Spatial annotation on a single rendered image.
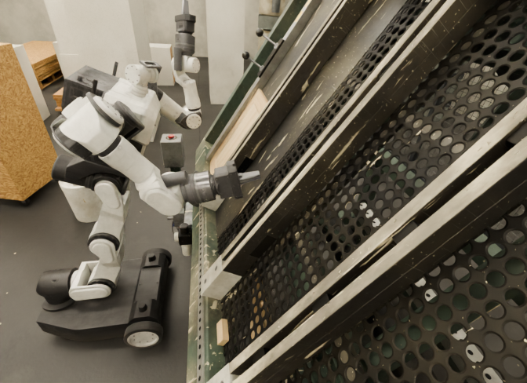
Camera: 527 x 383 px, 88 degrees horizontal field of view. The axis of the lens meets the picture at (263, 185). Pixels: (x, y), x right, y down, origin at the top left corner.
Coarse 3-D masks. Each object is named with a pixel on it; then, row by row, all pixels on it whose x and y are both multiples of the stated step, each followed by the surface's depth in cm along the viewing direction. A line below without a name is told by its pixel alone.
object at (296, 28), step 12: (312, 0) 120; (300, 12) 125; (312, 12) 122; (300, 24) 124; (288, 36) 126; (288, 48) 129; (276, 60) 131; (264, 72) 133; (264, 84) 137; (252, 96) 139; (240, 108) 142; (228, 132) 148; (216, 144) 151
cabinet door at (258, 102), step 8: (256, 96) 134; (264, 96) 130; (248, 104) 140; (256, 104) 129; (264, 104) 121; (248, 112) 136; (256, 112) 126; (240, 120) 140; (248, 120) 131; (232, 128) 146; (240, 128) 136; (248, 128) 127; (232, 136) 141; (240, 136) 131; (224, 144) 145; (232, 144) 136; (216, 152) 151; (224, 152) 141; (232, 152) 131; (216, 160) 146; (224, 160) 136
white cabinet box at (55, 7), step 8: (48, 0) 393; (56, 0) 395; (48, 8) 398; (56, 8) 400; (56, 16) 405; (64, 16) 407; (56, 24) 410; (64, 24) 412; (56, 32) 415; (64, 32) 417; (56, 40) 421; (64, 40) 423; (72, 40) 425; (64, 48) 428; (72, 48) 430
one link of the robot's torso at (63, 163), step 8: (56, 160) 112; (64, 160) 113; (72, 160) 114; (80, 160) 111; (88, 160) 111; (56, 168) 111; (64, 168) 112; (72, 168) 111; (80, 168) 111; (88, 168) 112; (96, 168) 113; (104, 168) 113; (112, 168) 114; (56, 176) 112; (64, 176) 113; (72, 176) 113; (80, 176) 113; (88, 176) 115; (80, 184) 117; (88, 184) 117
